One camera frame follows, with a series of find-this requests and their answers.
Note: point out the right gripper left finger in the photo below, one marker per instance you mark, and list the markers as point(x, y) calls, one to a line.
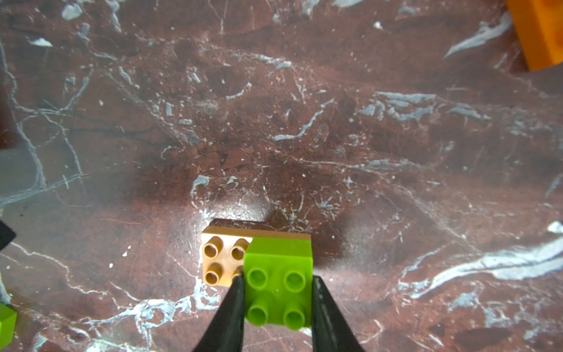
point(226, 330)

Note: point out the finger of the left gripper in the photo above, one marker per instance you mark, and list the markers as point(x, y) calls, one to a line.
point(7, 235)

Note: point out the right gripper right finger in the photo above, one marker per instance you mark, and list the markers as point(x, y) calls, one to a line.
point(330, 331)

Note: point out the green 2x2 brick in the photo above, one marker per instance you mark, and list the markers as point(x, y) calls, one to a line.
point(278, 274)

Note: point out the green 2x4 brick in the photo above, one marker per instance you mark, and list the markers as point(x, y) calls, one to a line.
point(8, 318)

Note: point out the tan 2x4 brick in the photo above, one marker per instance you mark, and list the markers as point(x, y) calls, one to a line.
point(224, 244)

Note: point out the orange 2x4 brick near left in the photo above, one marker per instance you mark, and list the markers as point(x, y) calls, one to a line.
point(538, 24)

